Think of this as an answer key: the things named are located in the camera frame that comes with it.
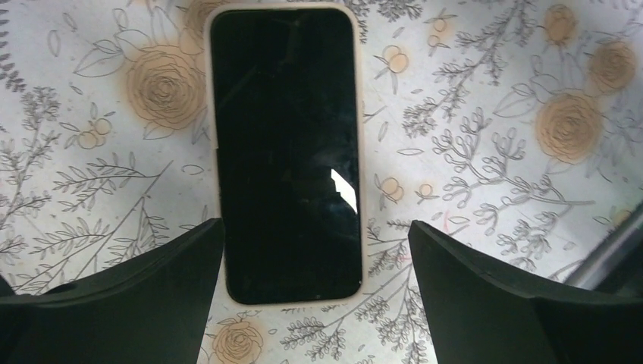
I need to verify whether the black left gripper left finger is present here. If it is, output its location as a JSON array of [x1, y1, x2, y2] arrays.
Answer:
[[1, 218, 224, 363]]

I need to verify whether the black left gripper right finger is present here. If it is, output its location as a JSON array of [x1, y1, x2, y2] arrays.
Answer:
[[408, 220, 642, 363]]

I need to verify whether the phone with beige case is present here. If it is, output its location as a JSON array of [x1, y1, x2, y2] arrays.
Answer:
[[204, 3, 363, 306]]

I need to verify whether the floral patterned table mat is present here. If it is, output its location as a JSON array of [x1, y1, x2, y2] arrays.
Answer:
[[1, 1, 642, 363]]

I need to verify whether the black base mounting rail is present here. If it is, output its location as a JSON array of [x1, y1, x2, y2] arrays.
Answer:
[[564, 204, 642, 293]]

